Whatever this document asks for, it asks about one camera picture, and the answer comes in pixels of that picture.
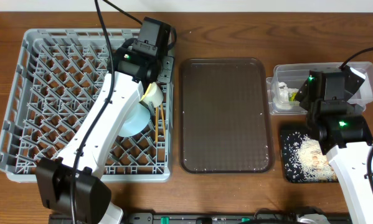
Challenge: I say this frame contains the yellow green snack wrapper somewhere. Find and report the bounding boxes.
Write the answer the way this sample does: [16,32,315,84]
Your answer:
[288,92,297,102]

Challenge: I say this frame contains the spilled rice and food scraps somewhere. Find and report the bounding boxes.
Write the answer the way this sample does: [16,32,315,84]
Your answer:
[284,132,338,183]

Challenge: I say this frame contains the wooden chopstick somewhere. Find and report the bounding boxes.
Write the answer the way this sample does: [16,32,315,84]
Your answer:
[155,107,159,146]
[160,103,166,139]

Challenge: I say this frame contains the white tissue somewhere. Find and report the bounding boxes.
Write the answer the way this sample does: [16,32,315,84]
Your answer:
[276,82,298,103]

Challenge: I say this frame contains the yellow plate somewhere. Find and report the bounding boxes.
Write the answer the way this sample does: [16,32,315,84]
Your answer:
[141,82,155,101]

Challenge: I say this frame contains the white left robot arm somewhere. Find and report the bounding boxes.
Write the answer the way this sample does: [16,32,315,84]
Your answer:
[35,17,177,223]

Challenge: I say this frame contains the white cup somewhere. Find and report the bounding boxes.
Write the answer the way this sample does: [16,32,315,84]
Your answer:
[140,82,164,108]

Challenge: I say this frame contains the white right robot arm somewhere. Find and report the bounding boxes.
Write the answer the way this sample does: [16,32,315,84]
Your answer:
[295,65,373,223]

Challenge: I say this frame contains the black tray bin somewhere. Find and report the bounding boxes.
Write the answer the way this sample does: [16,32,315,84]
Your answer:
[278,124,339,184]

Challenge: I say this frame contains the light blue bowl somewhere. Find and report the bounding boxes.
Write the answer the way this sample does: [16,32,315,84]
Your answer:
[118,103,150,138]

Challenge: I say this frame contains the clear plastic bin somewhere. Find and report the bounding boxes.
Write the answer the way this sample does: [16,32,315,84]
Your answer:
[266,62,373,115]

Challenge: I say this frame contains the dark brown serving tray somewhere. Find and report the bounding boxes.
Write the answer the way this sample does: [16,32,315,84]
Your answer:
[179,58,274,174]

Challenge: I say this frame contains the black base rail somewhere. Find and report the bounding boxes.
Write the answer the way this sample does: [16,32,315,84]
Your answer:
[47,207,352,224]

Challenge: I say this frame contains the grey plastic dishwasher rack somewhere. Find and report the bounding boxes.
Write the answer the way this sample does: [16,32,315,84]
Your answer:
[0,29,174,183]

